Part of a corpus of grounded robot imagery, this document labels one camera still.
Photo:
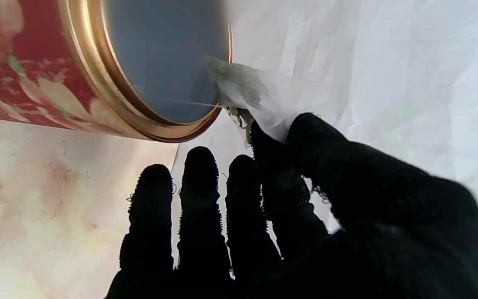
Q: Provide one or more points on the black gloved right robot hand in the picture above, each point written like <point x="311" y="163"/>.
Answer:
<point x="388" y="232"/>

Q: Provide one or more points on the red floral tea tin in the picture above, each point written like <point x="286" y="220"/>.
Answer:
<point x="48" y="74"/>

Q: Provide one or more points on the white printed backdrop cloth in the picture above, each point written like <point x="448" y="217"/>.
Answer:
<point x="409" y="62"/>

